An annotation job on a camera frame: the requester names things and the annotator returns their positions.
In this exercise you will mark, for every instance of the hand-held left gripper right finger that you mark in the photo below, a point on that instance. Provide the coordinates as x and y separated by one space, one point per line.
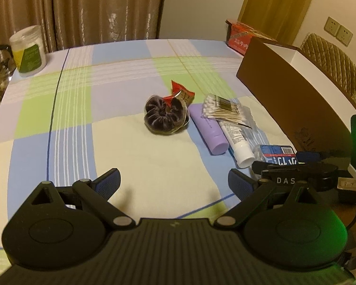
240 182

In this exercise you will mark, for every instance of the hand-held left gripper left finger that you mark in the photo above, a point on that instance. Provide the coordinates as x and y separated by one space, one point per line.
106 184

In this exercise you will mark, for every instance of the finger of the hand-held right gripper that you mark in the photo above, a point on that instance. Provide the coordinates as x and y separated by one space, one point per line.
308 156
284 173

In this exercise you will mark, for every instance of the blue tissue pack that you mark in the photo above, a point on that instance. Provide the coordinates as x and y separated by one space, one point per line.
273 153

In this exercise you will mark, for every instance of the white tube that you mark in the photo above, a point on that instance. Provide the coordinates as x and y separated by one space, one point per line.
238 144

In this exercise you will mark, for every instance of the purple tube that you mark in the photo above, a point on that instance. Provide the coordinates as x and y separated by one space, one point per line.
210 130

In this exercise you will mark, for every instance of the brown cardboard box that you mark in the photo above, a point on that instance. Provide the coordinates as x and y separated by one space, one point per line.
279 95

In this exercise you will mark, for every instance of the cotton swab bag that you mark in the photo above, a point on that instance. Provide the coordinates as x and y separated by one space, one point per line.
222 109

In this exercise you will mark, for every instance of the dark velvet scrunchie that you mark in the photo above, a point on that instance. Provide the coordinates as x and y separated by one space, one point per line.
163 115

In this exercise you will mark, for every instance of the red snack packet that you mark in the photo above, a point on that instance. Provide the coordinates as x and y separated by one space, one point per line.
182 93

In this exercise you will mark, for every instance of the plaid tablecloth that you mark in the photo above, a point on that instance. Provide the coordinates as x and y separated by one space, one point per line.
121 142

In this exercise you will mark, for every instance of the gold quilted chair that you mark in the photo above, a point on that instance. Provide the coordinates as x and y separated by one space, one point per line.
332 59

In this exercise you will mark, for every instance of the red box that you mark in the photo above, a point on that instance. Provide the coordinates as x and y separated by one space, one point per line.
240 40

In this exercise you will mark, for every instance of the white jar with green label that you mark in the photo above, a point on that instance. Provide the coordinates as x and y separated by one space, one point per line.
28 53

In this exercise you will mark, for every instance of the glass vase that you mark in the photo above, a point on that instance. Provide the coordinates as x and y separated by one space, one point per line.
0 74

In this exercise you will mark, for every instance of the wooden door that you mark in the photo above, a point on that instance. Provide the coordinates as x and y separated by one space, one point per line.
273 6

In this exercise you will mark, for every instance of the brown curtain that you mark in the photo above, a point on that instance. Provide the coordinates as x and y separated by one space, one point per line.
77 6

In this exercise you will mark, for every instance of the beige wall socket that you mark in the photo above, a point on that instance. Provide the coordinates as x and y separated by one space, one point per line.
331 25
344 35

